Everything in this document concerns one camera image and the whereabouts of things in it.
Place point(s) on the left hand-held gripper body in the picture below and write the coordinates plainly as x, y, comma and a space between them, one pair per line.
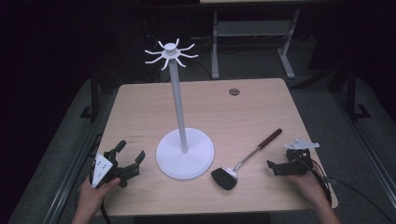
120, 172

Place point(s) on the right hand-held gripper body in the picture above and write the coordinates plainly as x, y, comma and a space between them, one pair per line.
297, 161

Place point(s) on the person's right hand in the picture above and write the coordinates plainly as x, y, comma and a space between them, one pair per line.
306, 186

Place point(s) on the aluminium floor rail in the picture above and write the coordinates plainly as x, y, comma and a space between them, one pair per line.
73, 177
367, 146

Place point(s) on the white desk frame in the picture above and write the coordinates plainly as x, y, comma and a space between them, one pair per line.
214, 46

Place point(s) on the dark metal stand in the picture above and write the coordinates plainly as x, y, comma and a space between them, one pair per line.
351, 93

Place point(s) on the white hook rack stand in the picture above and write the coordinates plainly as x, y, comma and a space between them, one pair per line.
184, 154

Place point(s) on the person's left hand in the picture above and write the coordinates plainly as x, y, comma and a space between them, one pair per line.
90, 194

